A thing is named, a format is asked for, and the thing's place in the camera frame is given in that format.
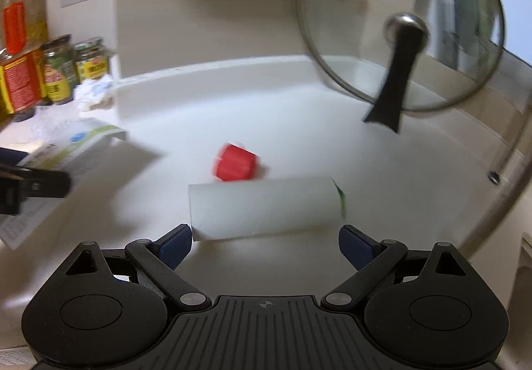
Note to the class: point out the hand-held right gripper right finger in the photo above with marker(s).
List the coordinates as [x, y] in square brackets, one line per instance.
[357, 248]

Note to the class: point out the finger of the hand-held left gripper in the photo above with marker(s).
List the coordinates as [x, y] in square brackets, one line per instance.
[41, 184]
[10, 156]

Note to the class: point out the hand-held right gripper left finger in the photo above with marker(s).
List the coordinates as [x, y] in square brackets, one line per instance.
[176, 248]

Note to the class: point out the green white carton box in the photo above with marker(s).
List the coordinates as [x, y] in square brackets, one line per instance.
[75, 149]

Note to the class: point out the red bottle cap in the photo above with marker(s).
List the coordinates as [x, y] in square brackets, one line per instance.
[235, 164]

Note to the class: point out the large sauce jar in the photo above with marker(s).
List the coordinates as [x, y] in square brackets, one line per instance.
[58, 75]

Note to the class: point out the small sauce jar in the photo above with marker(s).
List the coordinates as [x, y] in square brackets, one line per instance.
[92, 64]

